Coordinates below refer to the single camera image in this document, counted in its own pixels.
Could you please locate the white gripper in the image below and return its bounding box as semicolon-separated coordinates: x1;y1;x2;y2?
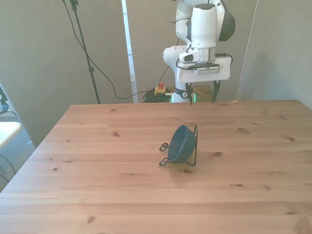
176;56;231;106

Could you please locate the blue bowl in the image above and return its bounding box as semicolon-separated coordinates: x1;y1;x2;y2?
168;125;196;162

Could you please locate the yellow emergency stop box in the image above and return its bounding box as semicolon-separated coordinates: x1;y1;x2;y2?
155;82;167;96

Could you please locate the black tripod stand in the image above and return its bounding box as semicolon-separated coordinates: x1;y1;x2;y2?
62;0;101;105

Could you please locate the white seat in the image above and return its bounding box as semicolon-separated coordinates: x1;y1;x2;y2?
0;121;22;149

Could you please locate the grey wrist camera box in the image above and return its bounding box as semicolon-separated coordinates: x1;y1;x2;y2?
192;63;221;75

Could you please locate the white camera module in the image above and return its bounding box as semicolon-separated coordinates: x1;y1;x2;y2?
179;50;201;63

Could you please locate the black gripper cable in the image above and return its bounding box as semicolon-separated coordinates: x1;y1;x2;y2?
175;53;234;72

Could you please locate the green coiled cable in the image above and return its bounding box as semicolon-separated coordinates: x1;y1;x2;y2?
142;89;174;103

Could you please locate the black wire dish rack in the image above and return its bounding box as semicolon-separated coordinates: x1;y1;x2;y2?
158;125;199;167

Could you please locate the white vertical post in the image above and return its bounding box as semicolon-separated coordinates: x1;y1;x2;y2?
121;0;137;104

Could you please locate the black hanging cable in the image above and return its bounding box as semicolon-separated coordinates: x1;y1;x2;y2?
63;0;156;100

